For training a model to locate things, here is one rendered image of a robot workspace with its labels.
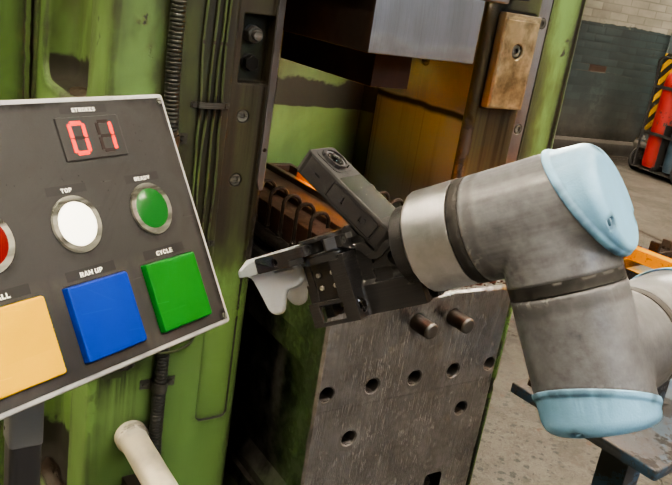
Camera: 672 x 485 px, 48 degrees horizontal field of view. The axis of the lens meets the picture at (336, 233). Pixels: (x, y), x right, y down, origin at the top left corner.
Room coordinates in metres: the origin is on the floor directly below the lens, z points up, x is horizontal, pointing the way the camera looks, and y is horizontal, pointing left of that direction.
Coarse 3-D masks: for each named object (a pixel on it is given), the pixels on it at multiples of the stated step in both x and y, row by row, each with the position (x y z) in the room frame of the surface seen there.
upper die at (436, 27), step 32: (288, 0) 1.27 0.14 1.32; (320, 0) 1.19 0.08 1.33; (352, 0) 1.12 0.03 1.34; (384, 0) 1.08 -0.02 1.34; (416, 0) 1.11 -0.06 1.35; (448, 0) 1.14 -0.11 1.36; (480, 0) 1.18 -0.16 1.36; (320, 32) 1.18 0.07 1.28; (352, 32) 1.11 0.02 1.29; (384, 32) 1.08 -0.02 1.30; (416, 32) 1.12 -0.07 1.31; (448, 32) 1.15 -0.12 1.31
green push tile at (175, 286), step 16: (176, 256) 0.77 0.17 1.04; (192, 256) 0.79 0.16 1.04; (144, 272) 0.73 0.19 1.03; (160, 272) 0.74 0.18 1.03; (176, 272) 0.76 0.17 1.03; (192, 272) 0.78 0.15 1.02; (160, 288) 0.73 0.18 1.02; (176, 288) 0.75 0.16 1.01; (192, 288) 0.77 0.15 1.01; (160, 304) 0.73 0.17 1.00; (176, 304) 0.74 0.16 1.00; (192, 304) 0.76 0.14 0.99; (208, 304) 0.78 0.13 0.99; (160, 320) 0.72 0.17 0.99; (176, 320) 0.73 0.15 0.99; (192, 320) 0.75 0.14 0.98
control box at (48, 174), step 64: (0, 128) 0.68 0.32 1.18; (64, 128) 0.73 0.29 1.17; (128, 128) 0.81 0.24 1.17; (0, 192) 0.65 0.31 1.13; (64, 192) 0.70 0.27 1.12; (128, 192) 0.77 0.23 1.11; (64, 256) 0.67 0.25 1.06; (128, 256) 0.73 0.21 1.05; (64, 320) 0.64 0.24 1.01; (64, 384) 0.60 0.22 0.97
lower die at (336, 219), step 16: (272, 176) 1.40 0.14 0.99; (288, 176) 1.39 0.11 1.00; (304, 192) 1.32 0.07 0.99; (272, 208) 1.24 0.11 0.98; (288, 208) 1.24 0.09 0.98; (304, 208) 1.24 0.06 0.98; (320, 208) 1.24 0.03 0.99; (272, 224) 1.23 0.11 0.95; (288, 224) 1.19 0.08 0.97; (304, 224) 1.16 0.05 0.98; (320, 224) 1.18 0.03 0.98; (336, 224) 1.16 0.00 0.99; (288, 240) 1.18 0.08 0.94
